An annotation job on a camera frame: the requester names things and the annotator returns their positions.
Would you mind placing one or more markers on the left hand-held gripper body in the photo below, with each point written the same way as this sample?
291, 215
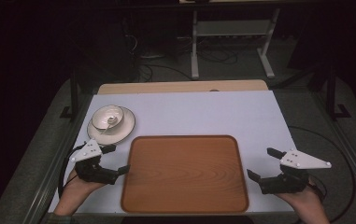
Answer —
88, 169

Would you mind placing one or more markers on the person's left hand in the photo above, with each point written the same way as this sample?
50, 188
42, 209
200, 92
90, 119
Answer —
77, 191

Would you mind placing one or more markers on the person's right hand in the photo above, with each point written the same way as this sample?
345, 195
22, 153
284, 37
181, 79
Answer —
301, 199

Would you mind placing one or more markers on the white spoon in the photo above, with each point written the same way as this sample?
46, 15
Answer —
110, 120

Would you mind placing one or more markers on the black metal stand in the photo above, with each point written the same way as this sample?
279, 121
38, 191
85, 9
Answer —
74, 99
332, 96

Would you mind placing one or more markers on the white round plate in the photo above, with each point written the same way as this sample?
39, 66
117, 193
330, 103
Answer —
119, 133

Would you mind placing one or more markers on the white metal desk frame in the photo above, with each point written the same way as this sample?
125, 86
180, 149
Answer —
233, 28

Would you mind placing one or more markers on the brown wooden tray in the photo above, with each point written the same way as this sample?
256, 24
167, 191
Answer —
185, 174

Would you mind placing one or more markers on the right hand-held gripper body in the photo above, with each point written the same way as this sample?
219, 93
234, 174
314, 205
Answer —
287, 182

